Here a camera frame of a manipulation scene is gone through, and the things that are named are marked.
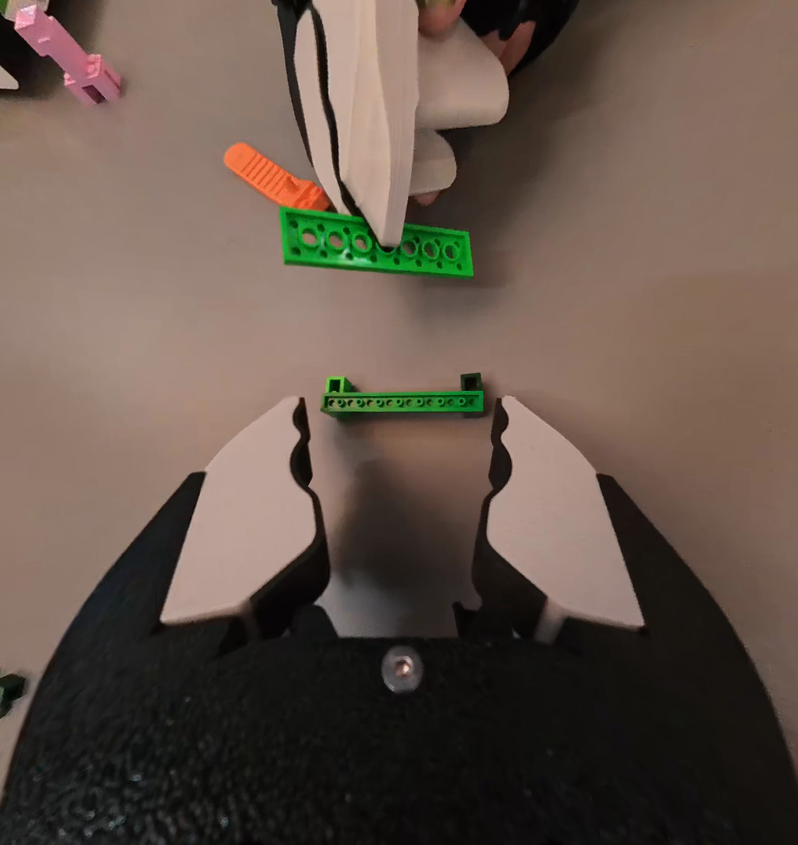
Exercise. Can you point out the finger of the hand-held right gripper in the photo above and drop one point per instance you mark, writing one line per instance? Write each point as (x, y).
(313, 119)
(372, 99)

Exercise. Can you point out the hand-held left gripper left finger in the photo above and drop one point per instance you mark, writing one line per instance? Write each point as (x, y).
(240, 528)

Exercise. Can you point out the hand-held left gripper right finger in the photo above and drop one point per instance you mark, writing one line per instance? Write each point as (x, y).
(557, 528)

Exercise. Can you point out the wide green lego plate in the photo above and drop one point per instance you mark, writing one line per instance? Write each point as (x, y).
(372, 265)

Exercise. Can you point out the long narrow green lego plate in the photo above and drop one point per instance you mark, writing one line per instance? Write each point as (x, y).
(405, 409)

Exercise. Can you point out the orange lego brick separator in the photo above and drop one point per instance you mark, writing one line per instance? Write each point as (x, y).
(260, 168)

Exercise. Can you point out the pink lego pig figure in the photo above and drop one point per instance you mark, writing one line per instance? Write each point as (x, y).
(56, 46)

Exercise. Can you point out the pile of loose lego pieces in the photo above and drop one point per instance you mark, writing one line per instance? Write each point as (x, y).
(3, 690)

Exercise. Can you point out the person's right hand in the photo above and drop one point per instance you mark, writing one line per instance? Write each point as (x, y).
(442, 16)

